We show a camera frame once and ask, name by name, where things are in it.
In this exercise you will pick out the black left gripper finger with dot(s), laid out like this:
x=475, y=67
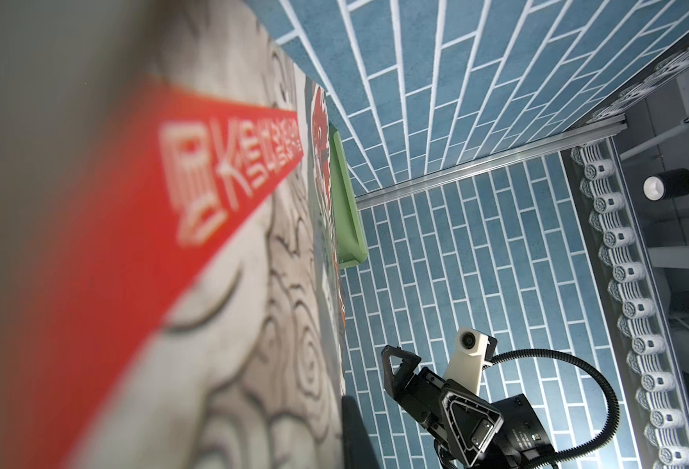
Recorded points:
x=358, y=450

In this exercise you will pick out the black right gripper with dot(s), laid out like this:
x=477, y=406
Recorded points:
x=467, y=430

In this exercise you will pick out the red green illustrated book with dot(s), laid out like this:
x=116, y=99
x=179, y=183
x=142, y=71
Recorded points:
x=168, y=273

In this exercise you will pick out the green shelf rack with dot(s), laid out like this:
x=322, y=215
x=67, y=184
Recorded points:
x=351, y=243

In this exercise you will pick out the black ceiling spotlight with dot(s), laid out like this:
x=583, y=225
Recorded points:
x=667, y=185

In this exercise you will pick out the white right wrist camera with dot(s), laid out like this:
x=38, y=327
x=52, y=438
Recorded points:
x=473, y=350

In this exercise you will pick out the metal corner frame post right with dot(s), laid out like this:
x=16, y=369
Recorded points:
x=564, y=141

